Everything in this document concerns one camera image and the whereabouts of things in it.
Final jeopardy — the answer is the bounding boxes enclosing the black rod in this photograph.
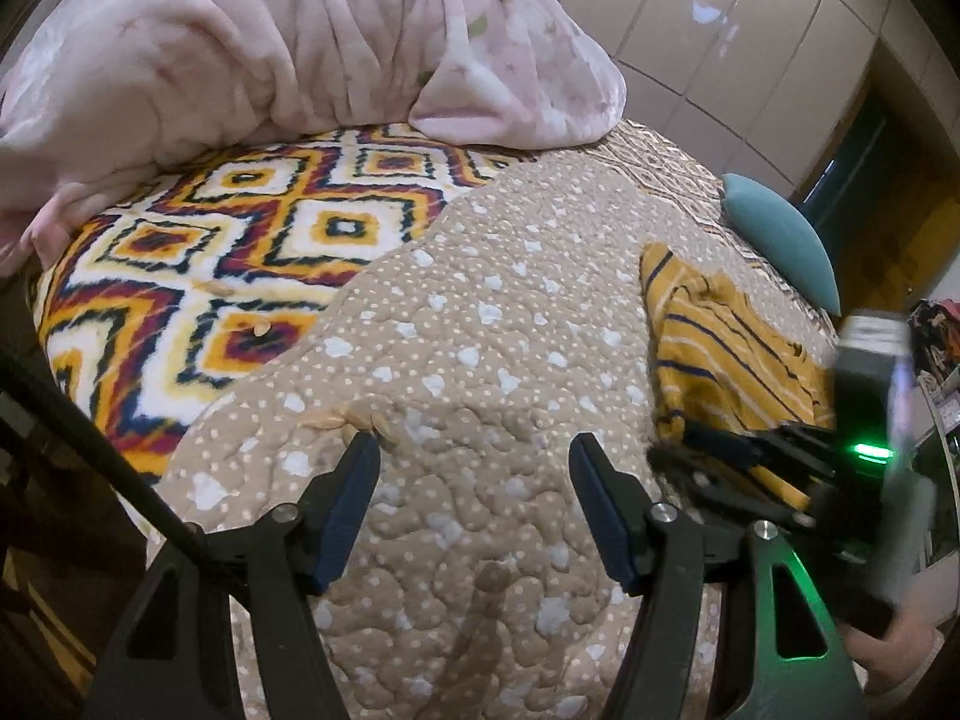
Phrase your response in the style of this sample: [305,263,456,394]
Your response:
[0,347,209,550]

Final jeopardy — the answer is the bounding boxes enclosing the pink floral comforter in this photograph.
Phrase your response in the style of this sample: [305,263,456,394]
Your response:
[0,0,628,275]

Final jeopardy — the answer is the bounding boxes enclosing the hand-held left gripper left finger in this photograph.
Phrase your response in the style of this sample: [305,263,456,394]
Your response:
[86,431,383,720]

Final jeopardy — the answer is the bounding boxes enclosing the dark wooden furniture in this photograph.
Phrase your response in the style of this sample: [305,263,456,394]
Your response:
[0,270,151,720]

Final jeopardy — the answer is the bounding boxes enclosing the person's right forearm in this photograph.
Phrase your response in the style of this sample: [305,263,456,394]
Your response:
[846,604,947,700]

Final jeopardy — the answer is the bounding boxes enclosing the beige dotted quilted bedspread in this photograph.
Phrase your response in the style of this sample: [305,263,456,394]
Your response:
[146,118,845,720]

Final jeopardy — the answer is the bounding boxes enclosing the glossy cream wardrobe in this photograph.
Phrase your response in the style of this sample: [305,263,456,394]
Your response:
[506,0,884,200]

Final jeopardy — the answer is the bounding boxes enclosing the dark patterned cloth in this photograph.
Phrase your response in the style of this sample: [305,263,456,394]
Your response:
[907,298,960,391]

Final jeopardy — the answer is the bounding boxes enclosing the yellow striped garment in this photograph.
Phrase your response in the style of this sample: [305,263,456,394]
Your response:
[639,241,839,511]

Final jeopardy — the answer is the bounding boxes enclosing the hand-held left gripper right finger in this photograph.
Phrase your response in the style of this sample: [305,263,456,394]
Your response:
[568,431,893,720]

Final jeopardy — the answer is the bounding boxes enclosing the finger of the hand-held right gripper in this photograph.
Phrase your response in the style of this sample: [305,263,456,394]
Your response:
[679,420,841,475]
[646,444,822,537]

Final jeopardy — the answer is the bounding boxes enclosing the teal pillow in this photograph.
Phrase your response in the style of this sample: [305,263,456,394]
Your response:
[718,172,841,314]

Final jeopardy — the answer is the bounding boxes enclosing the diamond patterned fleece blanket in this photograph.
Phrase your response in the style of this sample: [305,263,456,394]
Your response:
[34,126,537,485]

